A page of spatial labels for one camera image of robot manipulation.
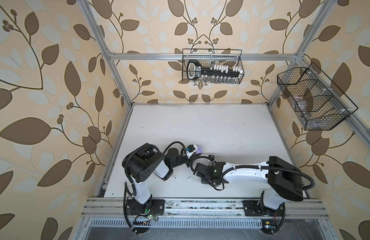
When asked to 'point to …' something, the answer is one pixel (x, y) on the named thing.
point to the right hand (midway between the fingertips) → (205, 180)
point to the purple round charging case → (199, 150)
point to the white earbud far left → (175, 177)
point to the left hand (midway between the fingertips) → (200, 151)
